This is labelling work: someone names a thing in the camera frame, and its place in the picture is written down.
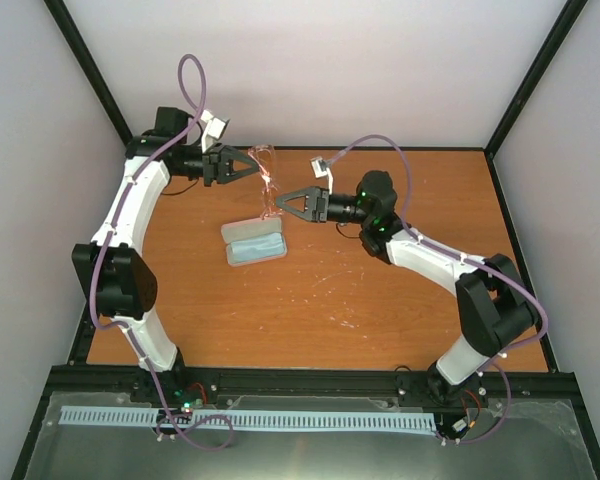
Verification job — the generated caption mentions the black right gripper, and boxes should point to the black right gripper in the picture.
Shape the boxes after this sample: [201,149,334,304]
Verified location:
[274,187,371,225]

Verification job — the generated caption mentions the clear orange-lens sunglasses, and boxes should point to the clear orange-lens sunglasses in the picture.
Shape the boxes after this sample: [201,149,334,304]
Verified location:
[248,144,280,219]

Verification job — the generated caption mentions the light blue cleaning cloth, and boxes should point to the light blue cleaning cloth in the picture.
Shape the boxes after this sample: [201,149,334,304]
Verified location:
[230,233,285,263]

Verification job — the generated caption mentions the pink glasses case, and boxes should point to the pink glasses case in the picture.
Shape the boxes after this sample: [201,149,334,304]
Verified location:
[221,216,288,267]

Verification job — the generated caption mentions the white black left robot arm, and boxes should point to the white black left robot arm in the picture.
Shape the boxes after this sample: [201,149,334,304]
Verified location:
[71,107,259,403]

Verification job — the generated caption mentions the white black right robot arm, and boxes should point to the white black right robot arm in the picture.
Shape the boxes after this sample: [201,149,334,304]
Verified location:
[275,170,547,404]

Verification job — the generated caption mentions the clear acrylic front plate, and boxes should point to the clear acrylic front plate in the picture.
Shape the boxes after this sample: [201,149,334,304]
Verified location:
[25,393,595,479]

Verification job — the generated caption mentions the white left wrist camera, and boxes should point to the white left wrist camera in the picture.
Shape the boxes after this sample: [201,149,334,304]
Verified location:
[200,110,230,153]

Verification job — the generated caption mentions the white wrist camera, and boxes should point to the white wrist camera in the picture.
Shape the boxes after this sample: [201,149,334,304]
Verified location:
[310,156,334,193]
[200,110,230,153]

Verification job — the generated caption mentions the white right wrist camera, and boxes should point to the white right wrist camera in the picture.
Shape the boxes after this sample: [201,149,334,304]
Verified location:
[310,156,334,193]

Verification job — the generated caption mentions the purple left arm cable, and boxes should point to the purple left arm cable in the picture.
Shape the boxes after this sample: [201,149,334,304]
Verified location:
[89,53,236,450]

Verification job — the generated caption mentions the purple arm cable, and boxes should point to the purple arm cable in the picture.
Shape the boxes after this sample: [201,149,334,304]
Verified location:
[89,53,236,450]
[324,134,550,445]

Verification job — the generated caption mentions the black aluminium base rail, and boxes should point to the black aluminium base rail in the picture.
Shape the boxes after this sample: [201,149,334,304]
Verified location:
[47,364,579,407]

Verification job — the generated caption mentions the black enclosure frame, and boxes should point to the black enclosure frame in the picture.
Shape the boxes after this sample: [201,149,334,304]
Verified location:
[9,0,600,480]

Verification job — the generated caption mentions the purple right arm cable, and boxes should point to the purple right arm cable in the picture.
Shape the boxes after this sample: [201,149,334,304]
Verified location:
[324,134,550,445]

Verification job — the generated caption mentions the light blue slotted cable duct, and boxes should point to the light blue slotted cable duct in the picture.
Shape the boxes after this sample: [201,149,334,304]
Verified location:
[58,406,436,436]

